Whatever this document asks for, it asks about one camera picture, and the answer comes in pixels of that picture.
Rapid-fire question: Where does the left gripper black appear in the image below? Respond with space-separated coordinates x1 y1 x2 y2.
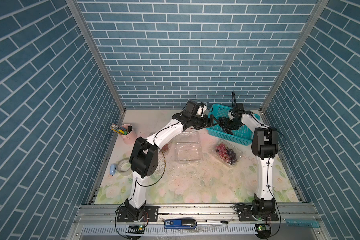
188 114 218 130

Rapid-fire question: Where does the red grape bunch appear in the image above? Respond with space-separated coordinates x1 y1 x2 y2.
215 143 228 159

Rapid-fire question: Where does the clear clamshell container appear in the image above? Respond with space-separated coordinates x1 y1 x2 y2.
161 143 170 154
211 140 243 167
175 131 203 163

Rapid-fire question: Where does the dark purple grape bunch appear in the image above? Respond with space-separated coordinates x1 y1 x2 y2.
226 147 237 165

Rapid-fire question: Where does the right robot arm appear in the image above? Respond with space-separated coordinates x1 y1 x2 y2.
228 103 279 214

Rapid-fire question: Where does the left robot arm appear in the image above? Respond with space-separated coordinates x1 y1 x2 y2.
125 100 218 210

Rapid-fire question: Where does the black grape bunch lower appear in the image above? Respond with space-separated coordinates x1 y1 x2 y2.
222 121 236 135

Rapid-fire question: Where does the teal plastic basket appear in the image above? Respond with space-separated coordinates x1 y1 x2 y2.
207 103 266 146

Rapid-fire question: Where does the pink pen cup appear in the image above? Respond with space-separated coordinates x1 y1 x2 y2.
120 124 138 145

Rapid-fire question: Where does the coloured pens bundle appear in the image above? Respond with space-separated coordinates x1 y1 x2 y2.
110 124 128 135

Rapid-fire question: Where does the black marker pen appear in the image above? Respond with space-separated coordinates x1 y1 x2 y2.
206 220 229 224

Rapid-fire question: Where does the white tape roll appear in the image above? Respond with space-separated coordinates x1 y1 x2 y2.
116 159 132 177

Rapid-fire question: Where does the blue black handheld device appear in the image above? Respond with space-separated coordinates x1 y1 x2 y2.
164 218 197 230

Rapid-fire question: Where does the small blue object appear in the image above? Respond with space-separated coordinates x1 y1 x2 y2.
110 164 117 176

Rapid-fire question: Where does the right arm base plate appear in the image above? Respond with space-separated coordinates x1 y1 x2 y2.
232 203 280 222

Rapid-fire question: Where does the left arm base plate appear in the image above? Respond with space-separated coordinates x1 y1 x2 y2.
116 205 159 223

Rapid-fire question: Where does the aluminium front rail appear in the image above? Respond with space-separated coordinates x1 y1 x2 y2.
67 203 330 240

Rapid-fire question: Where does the teal metal bracket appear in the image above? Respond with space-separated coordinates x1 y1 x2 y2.
286 219 320 229

